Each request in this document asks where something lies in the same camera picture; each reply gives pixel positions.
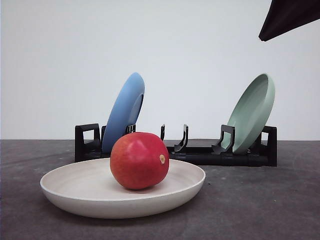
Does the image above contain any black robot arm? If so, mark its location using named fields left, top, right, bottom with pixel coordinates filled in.
left=258, top=0, right=320, bottom=42

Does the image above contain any white plate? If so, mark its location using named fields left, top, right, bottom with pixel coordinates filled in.
left=40, top=160, right=206, bottom=219

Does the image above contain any blue plate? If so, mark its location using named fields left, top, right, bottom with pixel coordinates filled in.
left=102, top=72, right=146, bottom=154

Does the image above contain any red pomegranate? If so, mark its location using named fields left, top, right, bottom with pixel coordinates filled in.
left=110, top=132, right=170, bottom=190

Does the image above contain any black dish rack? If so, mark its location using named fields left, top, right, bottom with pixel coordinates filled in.
left=74, top=123, right=278, bottom=167

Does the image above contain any green plate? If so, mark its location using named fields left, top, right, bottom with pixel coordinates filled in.
left=221, top=73, right=276, bottom=154

